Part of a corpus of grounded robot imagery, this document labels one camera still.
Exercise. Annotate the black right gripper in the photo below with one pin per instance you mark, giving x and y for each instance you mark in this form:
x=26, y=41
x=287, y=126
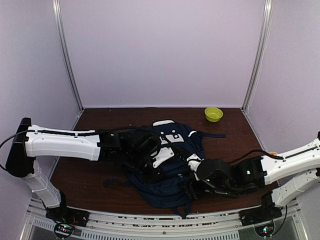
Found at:
x=191, y=189

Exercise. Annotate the patterned mug orange inside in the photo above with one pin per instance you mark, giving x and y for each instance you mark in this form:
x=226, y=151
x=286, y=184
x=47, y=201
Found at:
x=273, y=153

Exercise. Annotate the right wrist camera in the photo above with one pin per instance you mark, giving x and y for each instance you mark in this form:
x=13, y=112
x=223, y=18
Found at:
x=193, y=162

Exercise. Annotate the right aluminium frame post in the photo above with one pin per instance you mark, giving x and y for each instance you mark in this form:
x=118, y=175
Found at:
x=261, y=47

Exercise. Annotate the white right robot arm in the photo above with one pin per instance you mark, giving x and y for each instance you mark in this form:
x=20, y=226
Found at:
x=246, y=174

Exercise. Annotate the navy blue student backpack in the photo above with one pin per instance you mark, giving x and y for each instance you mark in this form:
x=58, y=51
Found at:
x=168, y=194

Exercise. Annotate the left aluminium frame post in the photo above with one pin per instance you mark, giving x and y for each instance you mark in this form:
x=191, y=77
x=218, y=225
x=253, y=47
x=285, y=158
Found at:
x=65, y=53

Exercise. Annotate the front aluminium rail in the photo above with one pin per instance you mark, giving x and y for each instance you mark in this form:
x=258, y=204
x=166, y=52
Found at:
x=220, y=225

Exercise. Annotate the aluminium frame post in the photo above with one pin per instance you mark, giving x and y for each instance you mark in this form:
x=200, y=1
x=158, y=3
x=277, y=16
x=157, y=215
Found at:
x=65, y=53
x=261, y=47

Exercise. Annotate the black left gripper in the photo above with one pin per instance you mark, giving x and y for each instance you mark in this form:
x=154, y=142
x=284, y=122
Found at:
x=159, y=174

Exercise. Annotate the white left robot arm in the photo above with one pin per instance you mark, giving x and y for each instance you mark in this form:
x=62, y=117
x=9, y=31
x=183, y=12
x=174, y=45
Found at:
x=138, y=148

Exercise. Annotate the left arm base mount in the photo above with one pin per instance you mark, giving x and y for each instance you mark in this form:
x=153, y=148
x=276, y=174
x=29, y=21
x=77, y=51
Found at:
x=66, y=215

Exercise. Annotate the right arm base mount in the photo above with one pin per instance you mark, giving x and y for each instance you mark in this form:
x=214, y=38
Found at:
x=266, y=212

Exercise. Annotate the lime green bowl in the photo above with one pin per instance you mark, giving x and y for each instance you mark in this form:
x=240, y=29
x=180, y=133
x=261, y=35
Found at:
x=213, y=114

